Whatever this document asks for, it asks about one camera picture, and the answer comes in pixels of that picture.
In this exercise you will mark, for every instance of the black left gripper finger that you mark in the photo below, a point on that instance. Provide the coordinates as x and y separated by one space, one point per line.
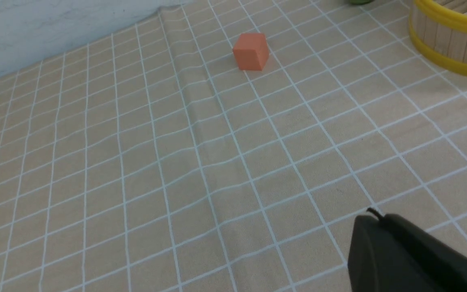
388 253

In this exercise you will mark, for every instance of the bamboo steamer tray yellow rim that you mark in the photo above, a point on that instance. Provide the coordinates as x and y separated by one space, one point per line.
438 29

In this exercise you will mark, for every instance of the orange foam cube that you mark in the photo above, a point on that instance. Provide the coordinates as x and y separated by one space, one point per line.
251 51

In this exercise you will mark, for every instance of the green toy apple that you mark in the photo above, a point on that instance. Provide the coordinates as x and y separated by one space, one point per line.
359 2

